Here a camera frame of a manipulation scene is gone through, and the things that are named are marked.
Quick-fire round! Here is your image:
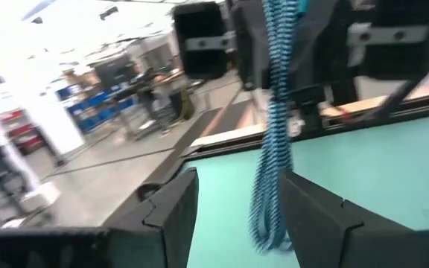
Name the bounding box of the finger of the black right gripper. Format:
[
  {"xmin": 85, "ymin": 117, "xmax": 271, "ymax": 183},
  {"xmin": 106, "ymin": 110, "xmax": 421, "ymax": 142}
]
[
  {"xmin": 231, "ymin": 0, "xmax": 272, "ymax": 92},
  {"xmin": 290, "ymin": 0, "xmax": 352, "ymax": 107}
]

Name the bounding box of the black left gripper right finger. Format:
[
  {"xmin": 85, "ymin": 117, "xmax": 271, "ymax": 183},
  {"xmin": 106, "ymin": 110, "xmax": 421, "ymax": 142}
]
[{"xmin": 279, "ymin": 167, "xmax": 415, "ymax": 268}]

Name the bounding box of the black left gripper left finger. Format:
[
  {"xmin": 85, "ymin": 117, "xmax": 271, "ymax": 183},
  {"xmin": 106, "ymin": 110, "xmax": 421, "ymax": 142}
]
[{"xmin": 106, "ymin": 166, "xmax": 200, "ymax": 268}]

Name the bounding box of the blue black braided USB cable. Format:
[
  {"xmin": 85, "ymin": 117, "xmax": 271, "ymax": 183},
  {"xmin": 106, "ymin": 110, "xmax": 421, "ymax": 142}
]
[{"xmin": 247, "ymin": 0, "xmax": 302, "ymax": 255}]

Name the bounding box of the white box on floor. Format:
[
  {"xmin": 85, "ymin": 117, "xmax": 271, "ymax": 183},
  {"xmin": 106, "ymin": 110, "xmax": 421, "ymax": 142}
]
[{"xmin": 19, "ymin": 181, "xmax": 62, "ymax": 215}]

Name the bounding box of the blue storage bins shelf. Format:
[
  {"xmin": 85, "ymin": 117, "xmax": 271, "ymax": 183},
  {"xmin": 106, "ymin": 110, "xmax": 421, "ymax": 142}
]
[{"xmin": 54, "ymin": 82, "xmax": 139, "ymax": 134}]

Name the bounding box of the red tool cart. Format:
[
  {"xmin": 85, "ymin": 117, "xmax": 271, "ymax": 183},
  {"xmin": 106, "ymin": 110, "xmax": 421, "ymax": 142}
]
[{"xmin": 0, "ymin": 106, "xmax": 48, "ymax": 156}]

